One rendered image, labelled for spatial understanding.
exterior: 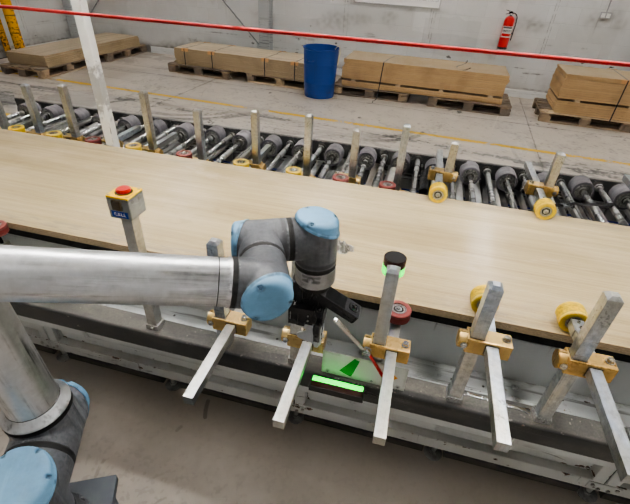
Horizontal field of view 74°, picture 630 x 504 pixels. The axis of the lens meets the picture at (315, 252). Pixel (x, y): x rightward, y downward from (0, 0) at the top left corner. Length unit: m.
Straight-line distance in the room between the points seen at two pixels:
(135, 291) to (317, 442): 1.49
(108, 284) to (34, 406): 0.52
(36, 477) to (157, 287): 0.57
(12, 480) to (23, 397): 0.16
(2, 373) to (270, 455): 1.24
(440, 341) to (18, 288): 1.22
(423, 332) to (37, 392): 1.11
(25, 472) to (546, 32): 8.03
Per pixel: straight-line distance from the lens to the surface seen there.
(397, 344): 1.26
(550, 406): 1.42
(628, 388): 1.73
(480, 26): 8.09
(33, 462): 1.16
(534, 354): 1.57
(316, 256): 0.84
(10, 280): 0.74
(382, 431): 1.09
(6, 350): 1.05
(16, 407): 1.16
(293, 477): 1.98
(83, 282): 0.71
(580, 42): 8.29
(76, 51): 8.83
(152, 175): 2.14
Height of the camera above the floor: 1.78
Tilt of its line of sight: 35 degrees down
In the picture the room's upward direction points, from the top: 3 degrees clockwise
